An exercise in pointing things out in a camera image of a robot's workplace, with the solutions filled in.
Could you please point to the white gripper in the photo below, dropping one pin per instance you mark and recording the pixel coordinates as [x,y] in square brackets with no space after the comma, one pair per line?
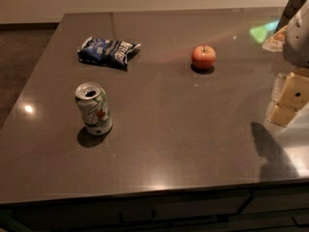
[297,41]

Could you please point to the blue chip bag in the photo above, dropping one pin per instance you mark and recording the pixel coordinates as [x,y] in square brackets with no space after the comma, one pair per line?
[107,53]

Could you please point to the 7up soda can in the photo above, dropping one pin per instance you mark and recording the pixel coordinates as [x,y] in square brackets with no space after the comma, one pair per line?
[93,106]

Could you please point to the red apple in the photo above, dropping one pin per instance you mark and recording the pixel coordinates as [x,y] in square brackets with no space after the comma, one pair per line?
[203,57]

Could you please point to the dark cabinet drawers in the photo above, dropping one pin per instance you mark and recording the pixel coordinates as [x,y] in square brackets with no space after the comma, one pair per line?
[283,208]

